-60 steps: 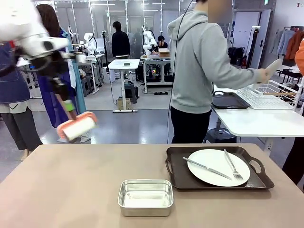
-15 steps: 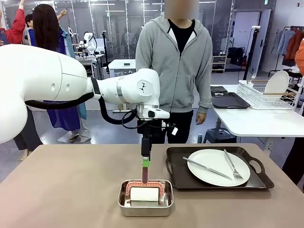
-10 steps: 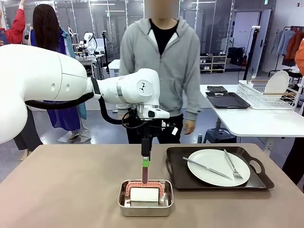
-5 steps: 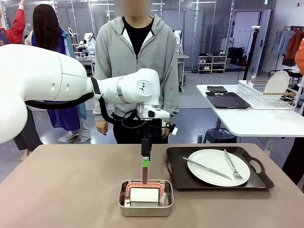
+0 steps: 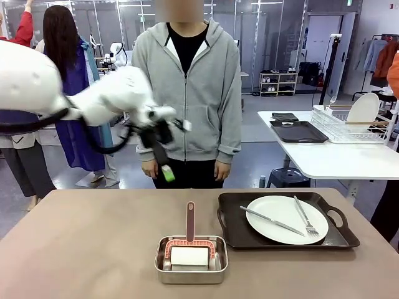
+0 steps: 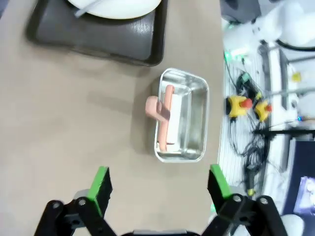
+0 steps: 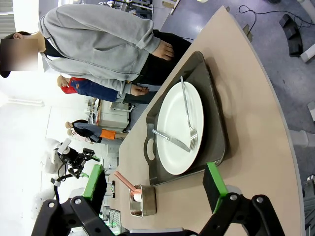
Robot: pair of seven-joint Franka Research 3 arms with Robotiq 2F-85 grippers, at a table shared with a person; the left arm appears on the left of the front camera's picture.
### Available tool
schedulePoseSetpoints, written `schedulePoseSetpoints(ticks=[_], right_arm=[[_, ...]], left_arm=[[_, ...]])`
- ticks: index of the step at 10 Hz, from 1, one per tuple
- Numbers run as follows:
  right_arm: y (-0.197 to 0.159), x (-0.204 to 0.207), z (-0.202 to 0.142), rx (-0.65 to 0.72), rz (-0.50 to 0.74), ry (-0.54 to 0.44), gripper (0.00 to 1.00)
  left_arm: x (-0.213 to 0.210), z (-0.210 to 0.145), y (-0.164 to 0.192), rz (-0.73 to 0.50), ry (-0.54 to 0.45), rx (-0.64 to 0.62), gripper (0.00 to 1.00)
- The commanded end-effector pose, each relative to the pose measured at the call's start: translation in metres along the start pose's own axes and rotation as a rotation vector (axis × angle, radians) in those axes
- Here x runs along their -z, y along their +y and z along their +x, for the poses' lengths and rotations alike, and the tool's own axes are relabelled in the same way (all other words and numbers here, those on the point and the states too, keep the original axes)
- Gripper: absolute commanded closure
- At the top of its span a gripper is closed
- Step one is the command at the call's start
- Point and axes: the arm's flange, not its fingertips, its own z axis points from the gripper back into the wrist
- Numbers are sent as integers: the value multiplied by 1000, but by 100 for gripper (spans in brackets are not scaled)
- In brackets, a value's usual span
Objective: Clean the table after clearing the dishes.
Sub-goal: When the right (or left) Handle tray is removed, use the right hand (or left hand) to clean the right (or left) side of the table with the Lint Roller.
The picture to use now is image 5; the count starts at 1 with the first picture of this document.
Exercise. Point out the person's right hand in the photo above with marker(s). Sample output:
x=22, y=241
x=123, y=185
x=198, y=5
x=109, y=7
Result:
x=148, y=170

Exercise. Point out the white power strip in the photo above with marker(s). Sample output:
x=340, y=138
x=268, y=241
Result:
x=353, y=193

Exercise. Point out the rectangular stainless steel tray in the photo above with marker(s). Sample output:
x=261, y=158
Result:
x=190, y=278

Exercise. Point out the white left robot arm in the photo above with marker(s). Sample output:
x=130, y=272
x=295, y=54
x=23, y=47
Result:
x=28, y=81

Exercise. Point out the person red top denim apron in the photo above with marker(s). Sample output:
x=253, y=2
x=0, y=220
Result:
x=28, y=168

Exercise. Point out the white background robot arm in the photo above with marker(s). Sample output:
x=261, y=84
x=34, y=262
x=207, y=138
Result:
x=118, y=54

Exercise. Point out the hanging orange jacket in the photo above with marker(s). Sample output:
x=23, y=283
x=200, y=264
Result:
x=385, y=62

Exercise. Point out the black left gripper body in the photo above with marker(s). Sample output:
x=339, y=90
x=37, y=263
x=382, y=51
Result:
x=159, y=134

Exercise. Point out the dark brown serving tray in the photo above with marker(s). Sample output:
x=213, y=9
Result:
x=237, y=230
x=296, y=130

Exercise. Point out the black bag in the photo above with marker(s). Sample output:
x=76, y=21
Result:
x=309, y=73

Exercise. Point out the white round plate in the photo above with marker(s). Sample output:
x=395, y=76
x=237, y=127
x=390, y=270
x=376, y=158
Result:
x=363, y=107
x=280, y=215

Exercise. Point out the hanging gray jacket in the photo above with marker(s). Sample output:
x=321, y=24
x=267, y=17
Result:
x=372, y=53

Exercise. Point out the person's right forearm gray sleeve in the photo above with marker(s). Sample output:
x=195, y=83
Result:
x=146, y=155

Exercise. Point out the black clothes rack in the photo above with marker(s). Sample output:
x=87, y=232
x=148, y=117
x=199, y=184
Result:
x=361, y=90

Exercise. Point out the folded dark gray cloth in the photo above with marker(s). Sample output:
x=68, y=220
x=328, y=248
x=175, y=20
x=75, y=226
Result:
x=284, y=116

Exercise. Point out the long haired woman blue dress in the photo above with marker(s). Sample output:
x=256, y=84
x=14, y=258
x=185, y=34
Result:
x=67, y=46

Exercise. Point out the person's left hand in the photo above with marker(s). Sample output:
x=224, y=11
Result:
x=222, y=171

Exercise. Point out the white shoe rack with shoes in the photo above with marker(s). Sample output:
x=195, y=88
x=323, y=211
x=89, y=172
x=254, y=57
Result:
x=277, y=84

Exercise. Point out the silver fork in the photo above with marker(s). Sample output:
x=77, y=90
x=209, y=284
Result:
x=304, y=215

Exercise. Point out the person in gray hoodie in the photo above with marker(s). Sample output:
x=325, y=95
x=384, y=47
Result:
x=199, y=102

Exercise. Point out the white side table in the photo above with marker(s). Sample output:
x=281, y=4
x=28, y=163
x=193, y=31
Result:
x=343, y=162

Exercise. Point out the gray door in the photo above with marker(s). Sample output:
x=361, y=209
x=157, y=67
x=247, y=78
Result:
x=339, y=46

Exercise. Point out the black tripod stand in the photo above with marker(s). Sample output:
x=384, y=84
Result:
x=330, y=68

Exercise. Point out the person in orange top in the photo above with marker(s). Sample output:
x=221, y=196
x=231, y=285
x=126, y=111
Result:
x=393, y=71

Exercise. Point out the person's left forearm gray sleeve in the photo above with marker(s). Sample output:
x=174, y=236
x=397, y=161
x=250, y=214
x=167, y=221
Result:
x=229, y=130

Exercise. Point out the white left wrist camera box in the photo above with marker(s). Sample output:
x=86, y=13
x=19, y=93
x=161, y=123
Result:
x=187, y=125

